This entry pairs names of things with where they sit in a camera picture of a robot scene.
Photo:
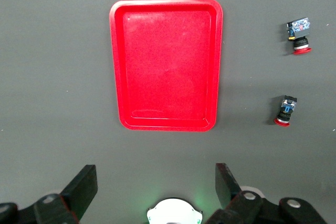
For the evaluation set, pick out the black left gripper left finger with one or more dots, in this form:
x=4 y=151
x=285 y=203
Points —
x=76 y=192

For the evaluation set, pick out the large red push button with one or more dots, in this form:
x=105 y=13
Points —
x=299 y=33

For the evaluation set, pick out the small red push button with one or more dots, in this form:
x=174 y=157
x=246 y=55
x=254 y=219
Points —
x=285 y=111

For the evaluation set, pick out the red plastic tray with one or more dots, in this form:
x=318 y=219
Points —
x=166 y=64

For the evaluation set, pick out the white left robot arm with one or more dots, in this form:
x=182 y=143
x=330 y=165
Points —
x=174 y=212

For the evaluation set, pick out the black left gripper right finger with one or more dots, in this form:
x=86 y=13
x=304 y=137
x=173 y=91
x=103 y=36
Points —
x=236 y=203

